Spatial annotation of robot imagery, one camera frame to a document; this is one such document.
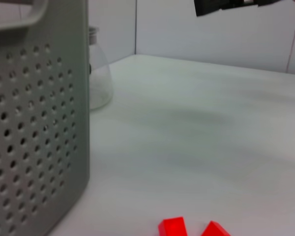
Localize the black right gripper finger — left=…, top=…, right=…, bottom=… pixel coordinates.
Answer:
left=193, top=0, right=259, bottom=17

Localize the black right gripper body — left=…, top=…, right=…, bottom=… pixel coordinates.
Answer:
left=257, top=0, right=282, bottom=7

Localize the grey-green perforated storage bin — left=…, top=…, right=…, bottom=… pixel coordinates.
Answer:
left=0, top=0, right=91, bottom=236

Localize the glass teapot with black lid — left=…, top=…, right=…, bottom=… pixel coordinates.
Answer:
left=88, top=26, right=114, bottom=111

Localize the red rectangular building brick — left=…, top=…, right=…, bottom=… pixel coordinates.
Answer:
left=158, top=216, right=189, bottom=236

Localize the small red round-top brick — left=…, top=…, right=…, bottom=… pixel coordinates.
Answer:
left=200, top=220, right=232, bottom=236

